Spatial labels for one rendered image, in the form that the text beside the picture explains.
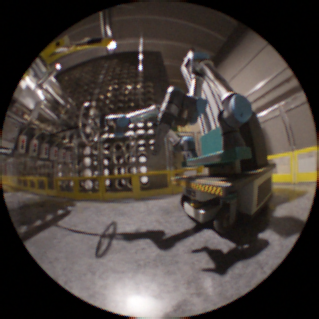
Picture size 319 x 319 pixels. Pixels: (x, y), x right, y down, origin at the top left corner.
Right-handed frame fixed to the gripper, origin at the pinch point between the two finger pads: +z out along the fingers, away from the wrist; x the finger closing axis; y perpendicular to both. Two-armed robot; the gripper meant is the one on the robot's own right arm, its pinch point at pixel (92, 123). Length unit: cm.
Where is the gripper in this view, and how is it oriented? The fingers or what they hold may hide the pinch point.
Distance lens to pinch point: 98.9
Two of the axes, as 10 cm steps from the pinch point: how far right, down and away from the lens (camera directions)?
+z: -9.8, 0.8, -1.7
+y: 1.8, 1.2, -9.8
